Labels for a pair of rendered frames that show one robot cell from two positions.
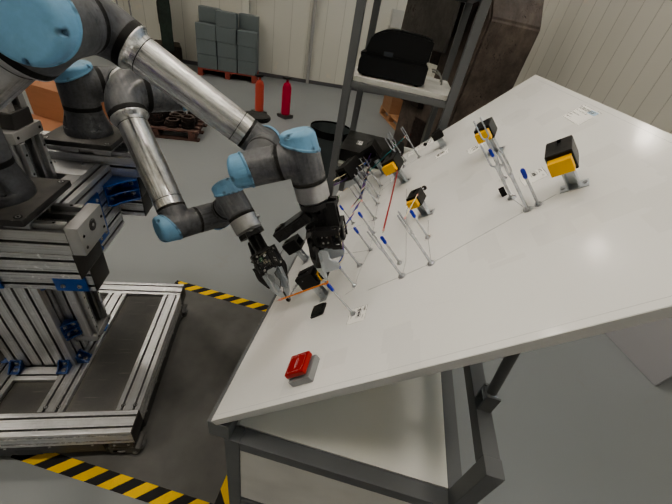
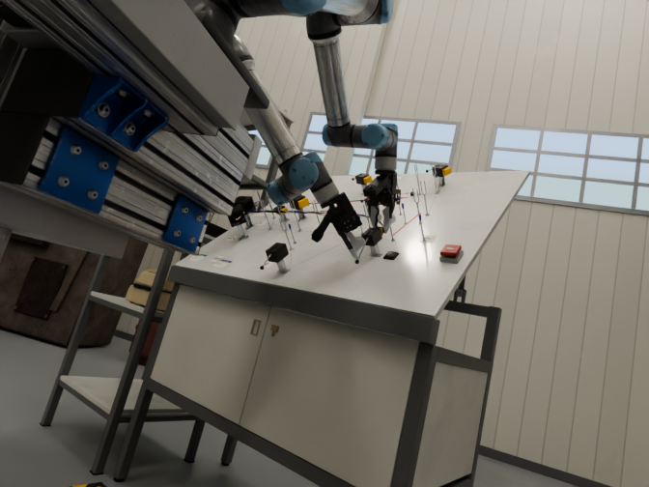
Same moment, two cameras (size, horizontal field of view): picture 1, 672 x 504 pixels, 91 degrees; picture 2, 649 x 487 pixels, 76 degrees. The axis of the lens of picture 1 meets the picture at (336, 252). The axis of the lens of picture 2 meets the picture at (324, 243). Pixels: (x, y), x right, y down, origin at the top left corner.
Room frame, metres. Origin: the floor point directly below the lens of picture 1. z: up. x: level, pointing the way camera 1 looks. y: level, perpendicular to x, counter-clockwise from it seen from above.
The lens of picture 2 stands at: (0.03, 1.26, 0.78)
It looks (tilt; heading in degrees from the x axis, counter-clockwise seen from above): 11 degrees up; 304
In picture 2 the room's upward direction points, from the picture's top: 14 degrees clockwise
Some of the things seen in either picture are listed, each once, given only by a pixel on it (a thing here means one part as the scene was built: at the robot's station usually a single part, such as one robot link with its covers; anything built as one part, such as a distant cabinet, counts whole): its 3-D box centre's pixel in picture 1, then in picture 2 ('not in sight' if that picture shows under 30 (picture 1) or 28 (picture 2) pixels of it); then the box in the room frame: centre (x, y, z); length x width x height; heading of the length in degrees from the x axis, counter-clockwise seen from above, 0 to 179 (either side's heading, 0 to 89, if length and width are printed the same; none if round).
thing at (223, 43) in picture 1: (229, 45); not in sight; (8.25, 3.25, 0.61); 1.24 x 0.83 x 1.23; 104
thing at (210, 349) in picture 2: not in sight; (207, 345); (1.21, 0.09, 0.60); 0.55 x 0.02 x 0.39; 175
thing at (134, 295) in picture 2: not in sight; (169, 290); (1.75, -0.08, 0.76); 0.30 x 0.21 x 0.20; 89
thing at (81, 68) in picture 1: (78, 83); not in sight; (1.15, 0.99, 1.33); 0.13 x 0.12 x 0.14; 142
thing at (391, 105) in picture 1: (410, 112); not in sight; (7.16, -0.90, 0.24); 1.33 x 0.91 x 0.48; 14
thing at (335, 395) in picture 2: not in sight; (320, 387); (0.67, 0.14, 0.60); 0.55 x 0.03 x 0.39; 175
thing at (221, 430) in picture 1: (293, 278); (270, 295); (0.94, 0.14, 0.83); 1.18 x 0.06 x 0.06; 175
